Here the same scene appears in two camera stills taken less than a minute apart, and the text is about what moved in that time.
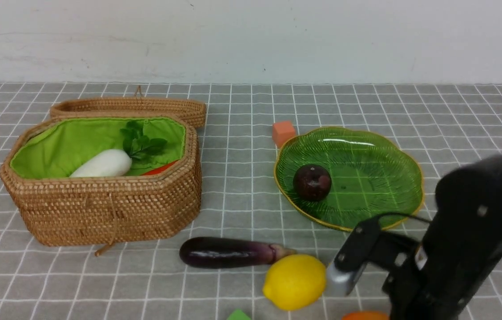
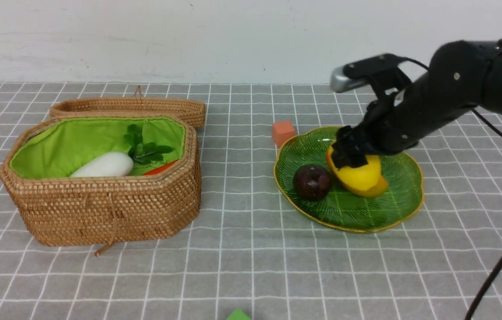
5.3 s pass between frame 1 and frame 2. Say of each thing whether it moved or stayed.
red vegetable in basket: stayed
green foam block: stayed
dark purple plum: stayed
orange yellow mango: moved
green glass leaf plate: stayed
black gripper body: moved
